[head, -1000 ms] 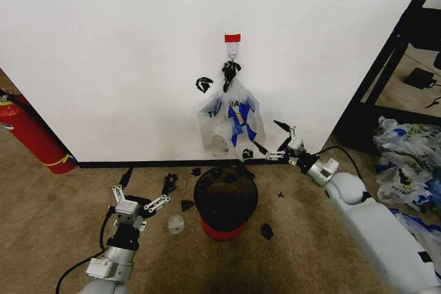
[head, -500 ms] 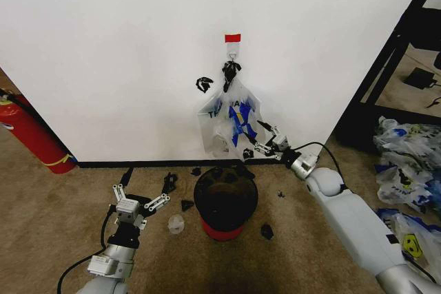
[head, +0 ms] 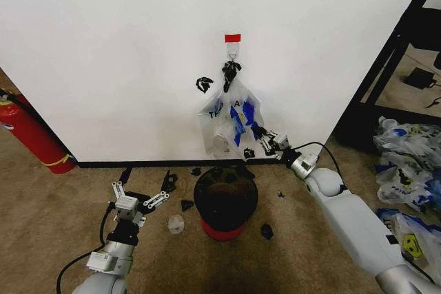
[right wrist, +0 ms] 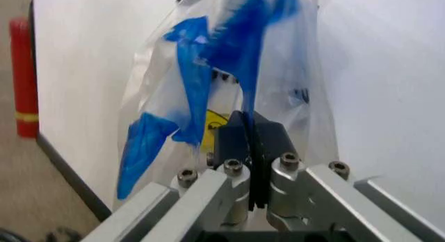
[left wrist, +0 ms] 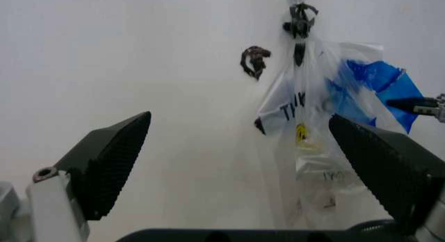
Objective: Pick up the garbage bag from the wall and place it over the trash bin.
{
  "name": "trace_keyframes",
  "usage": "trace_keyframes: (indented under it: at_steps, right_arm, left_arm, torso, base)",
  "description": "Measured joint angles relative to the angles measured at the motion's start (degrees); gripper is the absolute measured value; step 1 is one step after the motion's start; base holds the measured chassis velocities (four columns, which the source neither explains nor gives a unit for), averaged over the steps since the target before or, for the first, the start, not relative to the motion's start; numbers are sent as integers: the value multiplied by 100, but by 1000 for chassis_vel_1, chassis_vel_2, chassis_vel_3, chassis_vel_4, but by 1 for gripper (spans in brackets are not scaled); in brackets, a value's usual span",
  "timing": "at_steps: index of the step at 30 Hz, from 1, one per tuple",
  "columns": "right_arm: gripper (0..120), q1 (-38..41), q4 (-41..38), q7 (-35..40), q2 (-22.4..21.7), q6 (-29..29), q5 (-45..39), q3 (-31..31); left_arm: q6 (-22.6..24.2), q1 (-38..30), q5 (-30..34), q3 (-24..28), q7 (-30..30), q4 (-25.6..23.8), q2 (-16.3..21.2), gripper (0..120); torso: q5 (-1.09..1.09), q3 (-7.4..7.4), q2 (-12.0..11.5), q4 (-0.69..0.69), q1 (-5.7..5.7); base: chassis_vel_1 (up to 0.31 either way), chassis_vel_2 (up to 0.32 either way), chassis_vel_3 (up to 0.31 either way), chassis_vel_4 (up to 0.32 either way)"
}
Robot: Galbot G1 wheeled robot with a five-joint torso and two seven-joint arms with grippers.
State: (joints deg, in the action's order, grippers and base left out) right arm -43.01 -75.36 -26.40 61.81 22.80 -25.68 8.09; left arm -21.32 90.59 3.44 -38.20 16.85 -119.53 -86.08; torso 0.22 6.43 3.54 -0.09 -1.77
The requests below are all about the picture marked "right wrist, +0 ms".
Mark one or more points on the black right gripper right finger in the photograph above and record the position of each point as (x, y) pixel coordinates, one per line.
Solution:
(313, 200)

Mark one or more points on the black wheeled base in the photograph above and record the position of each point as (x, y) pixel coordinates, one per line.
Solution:
(38, 234)

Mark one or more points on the red fire extinguisher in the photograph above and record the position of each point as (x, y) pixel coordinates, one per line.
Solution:
(23, 77)

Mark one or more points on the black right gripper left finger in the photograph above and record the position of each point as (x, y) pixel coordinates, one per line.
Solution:
(194, 200)

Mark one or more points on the clear blue-printed garbage bag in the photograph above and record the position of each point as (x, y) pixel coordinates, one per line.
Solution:
(222, 57)

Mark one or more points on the dark grey baseboard strip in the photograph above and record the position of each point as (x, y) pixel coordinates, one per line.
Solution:
(74, 174)

